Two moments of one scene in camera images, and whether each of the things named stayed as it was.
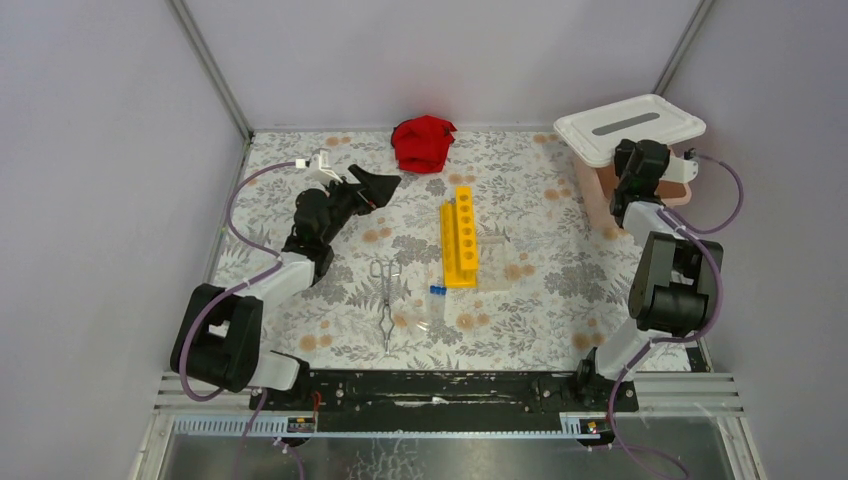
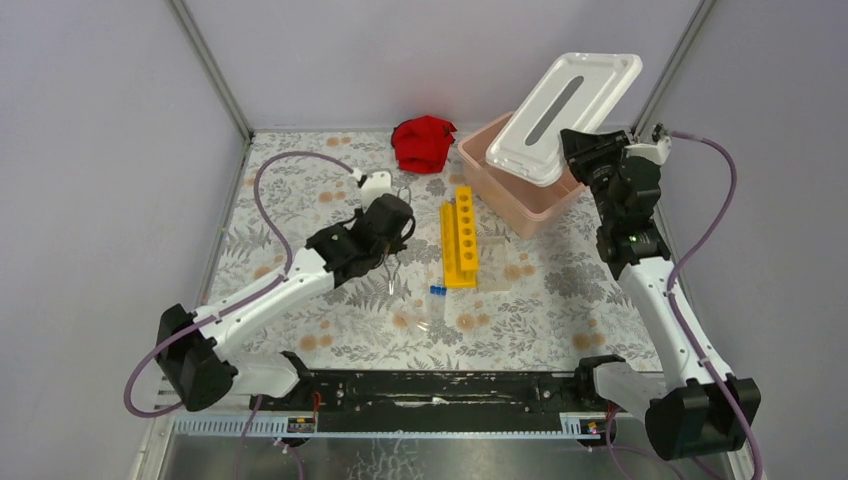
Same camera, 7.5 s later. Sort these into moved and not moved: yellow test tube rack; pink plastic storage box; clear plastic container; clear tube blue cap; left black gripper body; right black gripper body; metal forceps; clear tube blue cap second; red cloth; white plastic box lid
Moved: left black gripper body; pink plastic storage box; metal forceps; white plastic box lid
Not moved: right black gripper body; clear plastic container; clear tube blue cap second; red cloth; yellow test tube rack; clear tube blue cap
